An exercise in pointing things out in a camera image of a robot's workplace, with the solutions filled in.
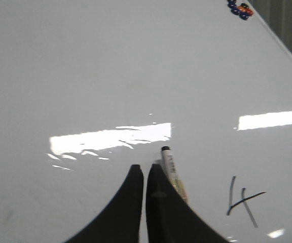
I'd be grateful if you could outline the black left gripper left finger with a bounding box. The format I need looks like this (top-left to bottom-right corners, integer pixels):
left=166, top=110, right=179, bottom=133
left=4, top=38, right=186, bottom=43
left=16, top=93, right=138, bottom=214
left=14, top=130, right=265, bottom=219
left=67, top=165, right=143, bottom=242

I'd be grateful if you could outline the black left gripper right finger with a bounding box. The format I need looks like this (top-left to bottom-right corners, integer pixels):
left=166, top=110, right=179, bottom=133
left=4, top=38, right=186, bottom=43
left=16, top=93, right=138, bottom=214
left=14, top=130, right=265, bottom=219
left=147, top=164, right=227, bottom=242

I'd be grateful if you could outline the white whiteboard marker black cap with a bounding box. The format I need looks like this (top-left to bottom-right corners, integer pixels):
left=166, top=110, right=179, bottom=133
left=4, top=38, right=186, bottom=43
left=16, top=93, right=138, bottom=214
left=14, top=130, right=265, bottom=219
left=161, top=146, right=188, bottom=203

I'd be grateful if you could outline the white whiteboard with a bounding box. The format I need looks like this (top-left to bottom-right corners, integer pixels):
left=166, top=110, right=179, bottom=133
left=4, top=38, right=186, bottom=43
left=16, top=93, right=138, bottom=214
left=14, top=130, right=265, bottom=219
left=0, top=1, right=292, bottom=242

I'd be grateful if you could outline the orange round magnet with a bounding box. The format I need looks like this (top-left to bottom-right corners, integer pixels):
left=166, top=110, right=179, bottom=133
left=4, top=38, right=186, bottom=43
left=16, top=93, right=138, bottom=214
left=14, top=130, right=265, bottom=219
left=238, top=3, right=253, bottom=16

